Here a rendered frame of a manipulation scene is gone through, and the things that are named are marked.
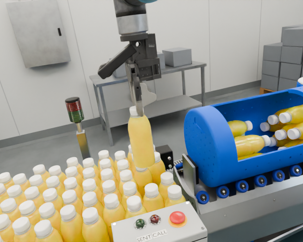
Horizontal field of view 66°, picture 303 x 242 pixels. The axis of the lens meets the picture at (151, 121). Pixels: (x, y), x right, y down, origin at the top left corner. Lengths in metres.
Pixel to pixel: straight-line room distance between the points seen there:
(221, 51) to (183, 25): 0.94
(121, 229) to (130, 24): 0.47
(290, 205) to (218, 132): 0.45
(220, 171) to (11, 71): 3.51
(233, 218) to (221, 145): 0.30
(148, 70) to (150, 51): 0.05
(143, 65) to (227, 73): 4.41
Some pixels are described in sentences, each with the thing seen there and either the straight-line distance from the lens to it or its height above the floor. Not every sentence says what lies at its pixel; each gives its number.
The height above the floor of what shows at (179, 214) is 1.11.
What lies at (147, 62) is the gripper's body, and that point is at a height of 1.43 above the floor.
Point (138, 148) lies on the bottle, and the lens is 0.68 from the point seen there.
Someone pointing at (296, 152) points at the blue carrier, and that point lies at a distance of 0.92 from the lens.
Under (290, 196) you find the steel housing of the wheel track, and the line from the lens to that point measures 1.05.
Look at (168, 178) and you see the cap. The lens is 0.74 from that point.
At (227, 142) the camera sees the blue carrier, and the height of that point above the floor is 1.16.
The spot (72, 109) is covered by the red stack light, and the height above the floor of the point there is 1.22.
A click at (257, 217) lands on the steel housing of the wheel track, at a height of 0.84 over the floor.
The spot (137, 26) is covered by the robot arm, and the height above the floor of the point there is 1.52.
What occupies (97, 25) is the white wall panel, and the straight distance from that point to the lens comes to 3.89.
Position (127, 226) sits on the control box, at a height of 1.10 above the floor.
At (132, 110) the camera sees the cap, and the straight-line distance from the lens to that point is 0.65.
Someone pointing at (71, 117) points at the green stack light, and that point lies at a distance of 1.08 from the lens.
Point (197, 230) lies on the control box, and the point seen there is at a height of 1.10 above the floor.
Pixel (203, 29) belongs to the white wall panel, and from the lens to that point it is 4.56.
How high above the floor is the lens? 1.52
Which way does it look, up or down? 23 degrees down
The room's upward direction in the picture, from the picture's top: 7 degrees counter-clockwise
